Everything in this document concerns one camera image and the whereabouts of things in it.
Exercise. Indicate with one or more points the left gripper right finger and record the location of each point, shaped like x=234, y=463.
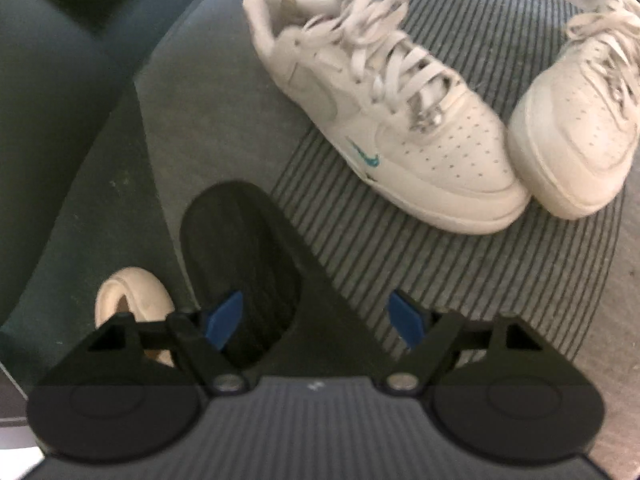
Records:
x=432, y=337

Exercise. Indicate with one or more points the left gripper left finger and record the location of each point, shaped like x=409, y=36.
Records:
x=199, y=337

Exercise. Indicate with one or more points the black slide sandal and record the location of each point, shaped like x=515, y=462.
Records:
x=294, y=323

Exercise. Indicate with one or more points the white sneaker with teal logo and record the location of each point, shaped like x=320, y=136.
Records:
x=406, y=124

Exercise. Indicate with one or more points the grey floor mat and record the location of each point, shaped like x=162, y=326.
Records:
x=203, y=111

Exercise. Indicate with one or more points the white sneaker rear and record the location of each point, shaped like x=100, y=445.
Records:
x=573, y=135

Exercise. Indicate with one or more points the dark doormat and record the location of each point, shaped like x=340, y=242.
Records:
x=551, y=271

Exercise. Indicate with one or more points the cream clog with brown strap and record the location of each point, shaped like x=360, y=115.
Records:
x=133, y=290

